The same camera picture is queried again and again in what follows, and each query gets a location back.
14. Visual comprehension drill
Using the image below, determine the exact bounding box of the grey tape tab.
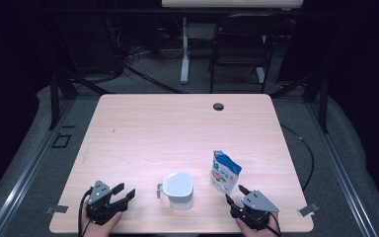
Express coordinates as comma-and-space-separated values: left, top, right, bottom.
44, 204, 69, 214
297, 202, 320, 217

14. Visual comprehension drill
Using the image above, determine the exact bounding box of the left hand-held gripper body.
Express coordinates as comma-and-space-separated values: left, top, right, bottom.
86, 180, 129, 226

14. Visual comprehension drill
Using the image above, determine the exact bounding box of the right hand-held gripper black cable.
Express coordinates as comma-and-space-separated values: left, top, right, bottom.
258, 212, 282, 237

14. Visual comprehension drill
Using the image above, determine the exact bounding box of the thin black floor cable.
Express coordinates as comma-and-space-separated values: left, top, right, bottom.
279, 122, 315, 192

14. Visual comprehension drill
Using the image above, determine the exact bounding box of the person's left hand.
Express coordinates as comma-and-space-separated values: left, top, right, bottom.
80, 200, 123, 237

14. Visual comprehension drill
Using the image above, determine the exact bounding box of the white desk top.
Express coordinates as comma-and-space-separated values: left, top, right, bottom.
161, 0, 305, 9

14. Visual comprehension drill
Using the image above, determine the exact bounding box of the left hand-held gripper black cable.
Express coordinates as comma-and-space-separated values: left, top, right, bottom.
77, 187, 94, 237

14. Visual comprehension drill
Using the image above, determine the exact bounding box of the white desk leg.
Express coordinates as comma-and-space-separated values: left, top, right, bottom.
180, 17, 190, 85

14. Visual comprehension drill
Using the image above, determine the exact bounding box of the black folding chair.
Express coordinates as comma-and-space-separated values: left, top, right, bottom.
208, 13, 285, 94

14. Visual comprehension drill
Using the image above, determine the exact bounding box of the hand-held gripper black cable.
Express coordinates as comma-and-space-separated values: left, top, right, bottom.
77, 187, 94, 237
258, 212, 282, 237

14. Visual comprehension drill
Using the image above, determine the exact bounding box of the black metal stand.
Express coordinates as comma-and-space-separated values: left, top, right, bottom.
269, 71, 330, 134
48, 70, 113, 130

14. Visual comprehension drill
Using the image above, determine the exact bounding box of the thick black floor cable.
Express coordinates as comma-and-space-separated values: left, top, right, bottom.
123, 63, 186, 95

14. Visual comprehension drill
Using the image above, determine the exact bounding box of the clear jar with white lid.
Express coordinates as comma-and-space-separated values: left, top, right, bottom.
156, 172, 194, 210

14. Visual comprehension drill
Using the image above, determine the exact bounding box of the aluminium floor rail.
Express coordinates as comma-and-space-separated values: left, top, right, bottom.
0, 98, 77, 237
304, 98, 378, 237

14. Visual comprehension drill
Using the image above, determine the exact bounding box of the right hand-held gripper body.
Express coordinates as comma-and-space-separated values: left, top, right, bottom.
229, 189, 280, 231

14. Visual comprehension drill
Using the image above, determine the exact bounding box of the person's right hand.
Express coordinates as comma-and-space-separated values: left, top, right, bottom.
235, 211, 279, 237

